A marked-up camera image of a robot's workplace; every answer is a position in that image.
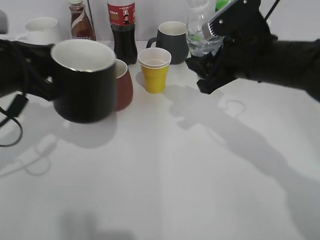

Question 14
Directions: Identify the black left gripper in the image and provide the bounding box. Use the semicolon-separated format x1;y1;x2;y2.
0;39;57;101

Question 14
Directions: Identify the white ceramic mug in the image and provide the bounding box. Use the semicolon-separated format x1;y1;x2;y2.
14;17;63;45

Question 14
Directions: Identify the dark grey mug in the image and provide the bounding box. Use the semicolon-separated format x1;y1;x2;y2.
146;21;189;65

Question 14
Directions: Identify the yellow paper cup stack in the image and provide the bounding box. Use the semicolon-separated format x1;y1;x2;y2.
138;47;172;94

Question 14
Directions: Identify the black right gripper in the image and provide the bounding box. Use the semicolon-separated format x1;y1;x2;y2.
185;0;278;95

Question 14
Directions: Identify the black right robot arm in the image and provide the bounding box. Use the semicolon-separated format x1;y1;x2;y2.
186;0;320;100

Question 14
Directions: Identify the cola bottle red label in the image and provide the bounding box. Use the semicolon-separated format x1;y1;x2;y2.
107;0;138;65

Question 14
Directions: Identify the green soda bottle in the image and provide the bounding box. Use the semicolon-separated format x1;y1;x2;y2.
215;0;231;12

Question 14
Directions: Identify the dark thin rod background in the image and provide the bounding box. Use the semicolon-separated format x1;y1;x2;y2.
86;0;95;31

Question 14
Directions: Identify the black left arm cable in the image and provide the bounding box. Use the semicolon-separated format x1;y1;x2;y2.
0;92;29;147

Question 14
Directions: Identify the red-brown ceramic mug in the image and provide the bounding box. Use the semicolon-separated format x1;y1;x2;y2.
114;59;133;112

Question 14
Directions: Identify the Nescafe coffee bottle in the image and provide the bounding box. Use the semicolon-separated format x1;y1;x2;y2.
68;0;96;41

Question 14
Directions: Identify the black mug gold rim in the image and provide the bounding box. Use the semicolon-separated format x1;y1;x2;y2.
50;39;117;124

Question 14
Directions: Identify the clear water bottle green label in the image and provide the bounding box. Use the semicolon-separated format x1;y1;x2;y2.
186;0;223;57

